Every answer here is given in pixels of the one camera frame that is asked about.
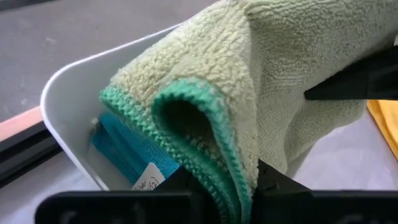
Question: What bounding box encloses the yellow microfiber towel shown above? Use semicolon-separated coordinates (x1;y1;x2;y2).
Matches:
366;99;398;161

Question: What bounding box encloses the teal microfiber towel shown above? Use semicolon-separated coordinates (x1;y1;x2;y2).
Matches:
90;111;181;191

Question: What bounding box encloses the white plastic bin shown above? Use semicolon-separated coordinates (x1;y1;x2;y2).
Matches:
39;24;184;191

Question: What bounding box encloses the white glossy table mat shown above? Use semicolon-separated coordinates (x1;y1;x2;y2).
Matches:
0;108;398;224

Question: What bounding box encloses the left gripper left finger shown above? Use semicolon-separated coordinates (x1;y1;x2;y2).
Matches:
155;166;220;224

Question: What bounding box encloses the green microfiber towel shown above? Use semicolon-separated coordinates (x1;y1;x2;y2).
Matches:
99;0;398;224

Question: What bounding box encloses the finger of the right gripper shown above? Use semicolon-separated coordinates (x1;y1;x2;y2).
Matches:
303;46;398;101

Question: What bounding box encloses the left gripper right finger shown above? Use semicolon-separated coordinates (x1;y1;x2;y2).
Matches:
251;159;313;224

